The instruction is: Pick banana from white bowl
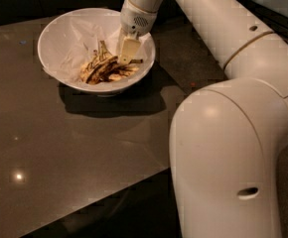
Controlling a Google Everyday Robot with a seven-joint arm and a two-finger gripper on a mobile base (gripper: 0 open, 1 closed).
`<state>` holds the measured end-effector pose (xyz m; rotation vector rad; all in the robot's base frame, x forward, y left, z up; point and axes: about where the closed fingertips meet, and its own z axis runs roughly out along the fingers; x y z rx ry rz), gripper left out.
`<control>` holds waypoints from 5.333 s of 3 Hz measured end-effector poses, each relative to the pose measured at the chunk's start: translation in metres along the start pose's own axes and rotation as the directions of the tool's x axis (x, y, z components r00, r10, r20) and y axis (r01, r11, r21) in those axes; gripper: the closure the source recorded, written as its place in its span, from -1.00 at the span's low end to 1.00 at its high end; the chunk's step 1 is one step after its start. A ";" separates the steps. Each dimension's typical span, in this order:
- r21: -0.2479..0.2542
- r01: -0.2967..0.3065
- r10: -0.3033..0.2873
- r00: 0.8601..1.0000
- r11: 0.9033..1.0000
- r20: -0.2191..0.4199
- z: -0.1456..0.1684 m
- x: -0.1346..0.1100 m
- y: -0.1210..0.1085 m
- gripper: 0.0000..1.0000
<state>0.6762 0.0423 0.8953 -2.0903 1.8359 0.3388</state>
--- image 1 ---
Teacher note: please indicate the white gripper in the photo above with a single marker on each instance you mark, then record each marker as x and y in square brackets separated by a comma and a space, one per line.
[135, 21]

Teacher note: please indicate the brown banana peel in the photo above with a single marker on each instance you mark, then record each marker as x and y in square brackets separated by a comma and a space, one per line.
[104, 67]

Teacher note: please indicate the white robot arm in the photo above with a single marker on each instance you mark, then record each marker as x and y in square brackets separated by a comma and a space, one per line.
[225, 138]

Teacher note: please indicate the white bowl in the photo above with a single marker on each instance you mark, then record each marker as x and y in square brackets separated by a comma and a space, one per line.
[68, 37]

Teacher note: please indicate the white paper liner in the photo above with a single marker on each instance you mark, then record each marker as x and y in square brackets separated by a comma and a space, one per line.
[74, 43]

